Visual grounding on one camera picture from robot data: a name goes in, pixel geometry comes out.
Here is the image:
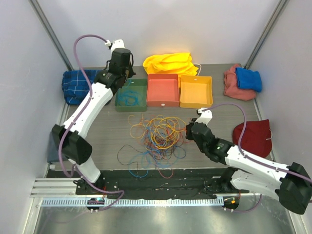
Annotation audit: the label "dark red cloth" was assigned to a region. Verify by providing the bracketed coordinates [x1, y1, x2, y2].
[241, 119, 272, 158]

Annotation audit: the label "blue plaid cloth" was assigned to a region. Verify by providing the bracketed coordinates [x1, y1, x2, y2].
[61, 70, 90, 105]

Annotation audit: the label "light blue wire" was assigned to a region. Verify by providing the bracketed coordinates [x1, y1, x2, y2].
[126, 141, 187, 180]

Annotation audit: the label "black wire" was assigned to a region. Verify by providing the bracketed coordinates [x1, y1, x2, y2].
[116, 144, 139, 171]

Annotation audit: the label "grey cloth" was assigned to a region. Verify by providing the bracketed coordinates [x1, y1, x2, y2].
[47, 133, 59, 163]

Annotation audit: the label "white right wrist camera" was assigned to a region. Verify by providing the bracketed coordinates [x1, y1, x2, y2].
[195, 108, 213, 125]

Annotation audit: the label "yellow wire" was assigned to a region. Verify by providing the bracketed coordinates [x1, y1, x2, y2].
[128, 114, 186, 151]

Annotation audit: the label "white slotted cable duct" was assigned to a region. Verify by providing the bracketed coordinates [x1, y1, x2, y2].
[41, 197, 224, 207]

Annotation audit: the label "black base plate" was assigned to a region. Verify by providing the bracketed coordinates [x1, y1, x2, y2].
[46, 167, 249, 199]

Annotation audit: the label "red wire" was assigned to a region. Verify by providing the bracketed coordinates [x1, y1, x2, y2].
[146, 129, 187, 178]

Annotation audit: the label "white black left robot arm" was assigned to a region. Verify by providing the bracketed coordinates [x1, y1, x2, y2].
[52, 48, 135, 195]

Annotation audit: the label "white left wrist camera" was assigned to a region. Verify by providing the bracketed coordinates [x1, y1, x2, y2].
[104, 39, 125, 55]

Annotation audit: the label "pink cloth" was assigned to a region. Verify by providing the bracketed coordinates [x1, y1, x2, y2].
[224, 64, 256, 101]

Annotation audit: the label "green plastic bin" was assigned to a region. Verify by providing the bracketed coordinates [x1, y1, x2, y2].
[115, 78, 148, 112]

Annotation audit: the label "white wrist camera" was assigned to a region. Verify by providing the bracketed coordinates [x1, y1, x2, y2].
[195, 108, 213, 125]
[104, 39, 125, 55]

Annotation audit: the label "red plastic bin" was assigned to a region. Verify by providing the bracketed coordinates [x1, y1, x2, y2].
[146, 74, 180, 107]

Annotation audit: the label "yellow cloth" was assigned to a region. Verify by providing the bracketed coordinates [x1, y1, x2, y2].
[143, 52, 199, 77]

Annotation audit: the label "orange wire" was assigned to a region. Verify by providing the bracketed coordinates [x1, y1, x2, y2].
[136, 117, 181, 152]

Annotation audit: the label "blue towel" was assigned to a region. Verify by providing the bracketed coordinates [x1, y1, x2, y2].
[235, 67, 262, 93]

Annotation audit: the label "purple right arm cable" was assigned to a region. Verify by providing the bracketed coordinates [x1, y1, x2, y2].
[206, 102, 312, 213]

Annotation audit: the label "light blue wires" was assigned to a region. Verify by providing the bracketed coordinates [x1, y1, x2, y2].
[118, 80, 143, 107]

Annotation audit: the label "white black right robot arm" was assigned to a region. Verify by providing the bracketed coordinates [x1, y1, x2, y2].
[186, 118, 312, 215]

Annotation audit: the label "yellow plastic bin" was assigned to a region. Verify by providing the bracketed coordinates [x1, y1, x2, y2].
[179, 75, 213, 109]

